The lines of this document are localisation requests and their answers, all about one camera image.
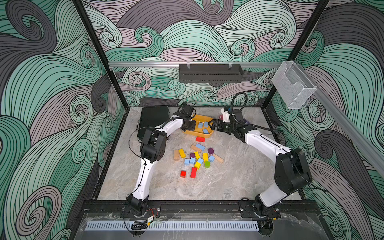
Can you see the natural wood long block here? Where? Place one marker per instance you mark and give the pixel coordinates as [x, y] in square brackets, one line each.
[217, 158]

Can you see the blue long block top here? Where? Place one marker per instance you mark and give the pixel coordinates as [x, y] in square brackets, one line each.
[200, 147]

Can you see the clear acrylic wall holder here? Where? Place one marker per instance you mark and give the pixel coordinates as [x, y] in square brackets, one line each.
[293, 84]

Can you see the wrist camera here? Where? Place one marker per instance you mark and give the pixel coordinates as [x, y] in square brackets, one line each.
[187, 110]
[227, 115]

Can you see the yellow small long block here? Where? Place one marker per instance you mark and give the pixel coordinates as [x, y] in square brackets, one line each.
[197, 156]

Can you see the white slotted cable duct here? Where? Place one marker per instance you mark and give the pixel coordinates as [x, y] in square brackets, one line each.
[248, 226]

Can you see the red flat block top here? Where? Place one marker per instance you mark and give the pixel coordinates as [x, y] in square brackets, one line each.
[200, 139]

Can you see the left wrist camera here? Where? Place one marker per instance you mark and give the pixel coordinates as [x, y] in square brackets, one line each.
[187, 110]

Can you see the black hard case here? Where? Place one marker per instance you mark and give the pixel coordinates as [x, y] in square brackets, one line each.
[151, 117]

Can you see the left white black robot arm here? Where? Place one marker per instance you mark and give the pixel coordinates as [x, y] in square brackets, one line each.
[152, 150]

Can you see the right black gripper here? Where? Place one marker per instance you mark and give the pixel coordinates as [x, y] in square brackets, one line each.
[215, 121]

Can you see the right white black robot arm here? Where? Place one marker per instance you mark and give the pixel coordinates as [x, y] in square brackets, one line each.
[291, 173]

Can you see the yellow block left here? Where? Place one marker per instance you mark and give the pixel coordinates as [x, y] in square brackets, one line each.
[182, 153]

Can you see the yellow plastic basket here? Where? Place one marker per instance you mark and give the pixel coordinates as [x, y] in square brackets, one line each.
[202, 128]

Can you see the yellow long block centre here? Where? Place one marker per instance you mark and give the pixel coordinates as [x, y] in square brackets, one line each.
[205, 157]

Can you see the black wall shelf tray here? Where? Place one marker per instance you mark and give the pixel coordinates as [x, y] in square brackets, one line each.
[210, 73]

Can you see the natural wood block top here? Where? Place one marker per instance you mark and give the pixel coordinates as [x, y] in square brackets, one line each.
[196, 149]

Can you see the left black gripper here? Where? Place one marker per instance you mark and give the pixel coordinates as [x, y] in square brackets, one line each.
[192, 127]

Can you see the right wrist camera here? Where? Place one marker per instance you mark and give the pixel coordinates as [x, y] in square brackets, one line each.
[227, 115]

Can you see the red long block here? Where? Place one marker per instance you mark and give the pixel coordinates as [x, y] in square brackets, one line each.
[193, 173]

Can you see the black front rail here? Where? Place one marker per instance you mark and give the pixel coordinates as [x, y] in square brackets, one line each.
[166, 209]

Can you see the natural wood block left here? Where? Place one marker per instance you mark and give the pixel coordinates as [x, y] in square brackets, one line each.
[176, 155]

